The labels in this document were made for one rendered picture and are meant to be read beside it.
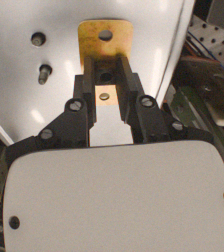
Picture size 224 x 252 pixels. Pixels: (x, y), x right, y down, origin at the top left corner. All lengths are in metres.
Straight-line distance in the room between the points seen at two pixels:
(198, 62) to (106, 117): 0.16
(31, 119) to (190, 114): 0.18
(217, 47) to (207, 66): 0.35
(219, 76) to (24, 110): 0.26
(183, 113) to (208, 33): 0.40
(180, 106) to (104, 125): 0.09
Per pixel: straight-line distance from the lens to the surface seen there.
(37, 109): 0.18
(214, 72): 0.25
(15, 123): 0.21
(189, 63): 0.24
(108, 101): 0.16
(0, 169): 0.31
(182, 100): 0.19
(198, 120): 0.18
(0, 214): 0.39
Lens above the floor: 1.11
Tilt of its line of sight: 35 degrees down
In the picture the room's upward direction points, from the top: 173 degrees clockwise
